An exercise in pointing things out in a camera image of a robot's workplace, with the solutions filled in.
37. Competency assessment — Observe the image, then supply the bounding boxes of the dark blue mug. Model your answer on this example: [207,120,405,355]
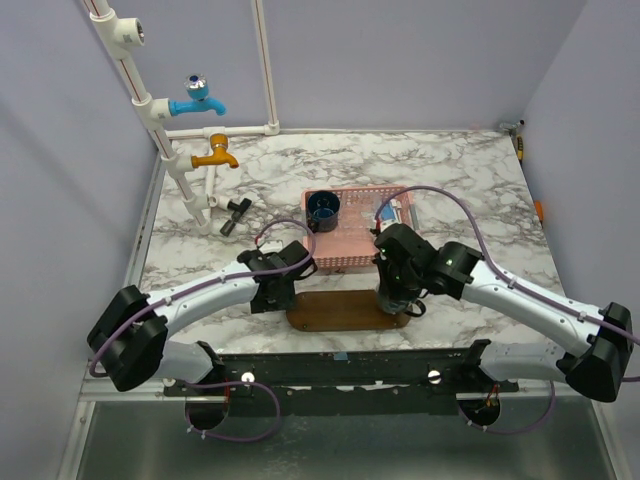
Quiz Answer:
[306,190,341,233]

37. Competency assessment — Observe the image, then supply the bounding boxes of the brown oval wooden tray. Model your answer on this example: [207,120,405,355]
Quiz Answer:
[286,290,410,332]

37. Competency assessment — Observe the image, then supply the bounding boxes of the orange clip on wall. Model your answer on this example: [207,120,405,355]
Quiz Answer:
[534,200,544,223]

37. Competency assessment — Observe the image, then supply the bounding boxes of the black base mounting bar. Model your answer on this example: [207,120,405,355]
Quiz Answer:
[164,341,518,417]

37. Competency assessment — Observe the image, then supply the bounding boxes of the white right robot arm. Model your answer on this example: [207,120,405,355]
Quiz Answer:
[374,224,633,402]

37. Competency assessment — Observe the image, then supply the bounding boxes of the white pvc pipe frame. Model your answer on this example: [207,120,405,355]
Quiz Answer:
[78,0,282,232]

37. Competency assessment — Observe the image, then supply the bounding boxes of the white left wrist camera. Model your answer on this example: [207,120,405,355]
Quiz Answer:
[257,240,284,255]

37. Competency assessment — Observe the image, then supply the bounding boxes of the blue plastic faucet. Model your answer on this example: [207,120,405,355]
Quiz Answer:
[169,74,227,117]

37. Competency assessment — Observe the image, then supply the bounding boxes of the dark green ceramic mug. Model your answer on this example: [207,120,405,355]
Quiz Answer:
[377,292,426,318]

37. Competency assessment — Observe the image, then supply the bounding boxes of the black t-handle valve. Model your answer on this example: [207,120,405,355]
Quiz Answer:
[220,198,252,237]

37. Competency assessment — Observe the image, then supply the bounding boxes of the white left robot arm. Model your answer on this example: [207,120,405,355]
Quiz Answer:
[87,241,318,395]

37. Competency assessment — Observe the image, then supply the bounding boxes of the orange plastic faucet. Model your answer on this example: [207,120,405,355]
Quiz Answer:
[191,133,239,169]

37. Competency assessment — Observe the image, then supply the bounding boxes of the pink perforated plastic basket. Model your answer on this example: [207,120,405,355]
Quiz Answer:
[313,185,414,271]

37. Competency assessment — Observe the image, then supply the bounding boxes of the yellow black tool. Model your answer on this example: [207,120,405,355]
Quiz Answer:
[515,119,525,163]

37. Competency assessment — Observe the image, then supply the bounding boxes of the grey toothbrush beside basket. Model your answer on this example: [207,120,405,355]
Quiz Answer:
[411,206,420,230]

